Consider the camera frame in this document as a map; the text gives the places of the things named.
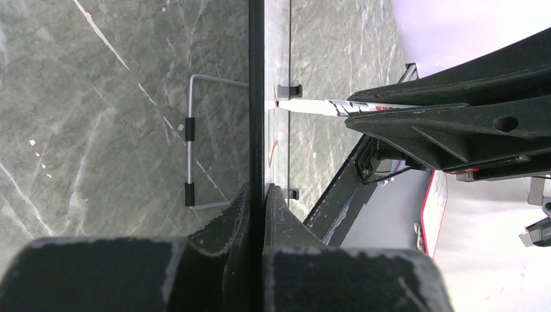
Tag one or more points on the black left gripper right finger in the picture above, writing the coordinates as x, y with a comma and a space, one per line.
301, 273

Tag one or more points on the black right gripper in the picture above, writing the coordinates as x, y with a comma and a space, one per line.
490, 142

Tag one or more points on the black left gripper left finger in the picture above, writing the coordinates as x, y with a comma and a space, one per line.
204, 271

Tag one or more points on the white marker pen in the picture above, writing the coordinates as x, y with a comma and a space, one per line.
335, 108

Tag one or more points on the wire whiteboard stand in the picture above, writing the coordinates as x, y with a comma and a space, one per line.
216, 137

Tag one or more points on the white framed whiteboard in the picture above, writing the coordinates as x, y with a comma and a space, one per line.
269, 83

